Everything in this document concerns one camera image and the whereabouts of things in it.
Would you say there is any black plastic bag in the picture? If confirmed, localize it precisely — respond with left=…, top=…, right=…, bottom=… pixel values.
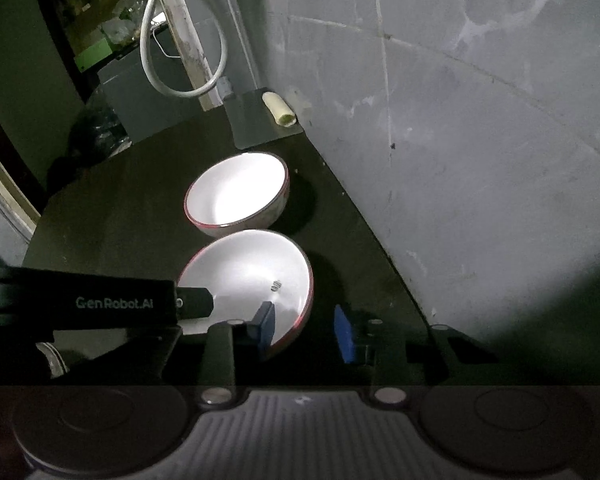
left=67, top=107, right=131, bottom=161

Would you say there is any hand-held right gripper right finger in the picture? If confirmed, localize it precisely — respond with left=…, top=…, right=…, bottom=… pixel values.
left=334, top=305, right=526, bottom=404

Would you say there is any grey mat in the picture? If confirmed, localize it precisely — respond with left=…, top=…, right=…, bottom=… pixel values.
left=223, top=87, right=306, bottom=150

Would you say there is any cream cylinder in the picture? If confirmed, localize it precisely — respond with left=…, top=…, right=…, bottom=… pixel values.
left=261, top=91, right=298, bottom=127

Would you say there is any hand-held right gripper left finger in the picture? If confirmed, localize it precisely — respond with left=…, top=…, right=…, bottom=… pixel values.
left=80, top=301, right=277, bottom=407

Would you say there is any worn door frame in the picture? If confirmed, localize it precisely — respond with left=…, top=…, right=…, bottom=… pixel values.
left=157, top=0, right=221, bottom=111

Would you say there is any green box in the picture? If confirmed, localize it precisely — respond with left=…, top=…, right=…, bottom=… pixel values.
left=75, top=40, right=113, bottom=72

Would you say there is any white hose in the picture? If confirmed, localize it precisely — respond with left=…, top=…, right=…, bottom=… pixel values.
left=139, top=0, right=229, bottom=100

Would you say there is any dark cabinet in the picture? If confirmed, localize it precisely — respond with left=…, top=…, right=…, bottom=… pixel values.
left=97, top=25, right=236, bottom=143

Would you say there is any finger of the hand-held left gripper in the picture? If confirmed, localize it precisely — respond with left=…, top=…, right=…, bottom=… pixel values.
left=175, top=287, right=214, bottom=319

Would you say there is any white charger cable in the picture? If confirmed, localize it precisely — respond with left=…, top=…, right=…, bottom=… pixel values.
left=150, top=22, right=181, bottom=58

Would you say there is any white ceramic bowl red rim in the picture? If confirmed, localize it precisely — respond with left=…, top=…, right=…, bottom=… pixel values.
left=183, top=151, right=291, bottom=239
left=176, top=229, right=314, bottom=361

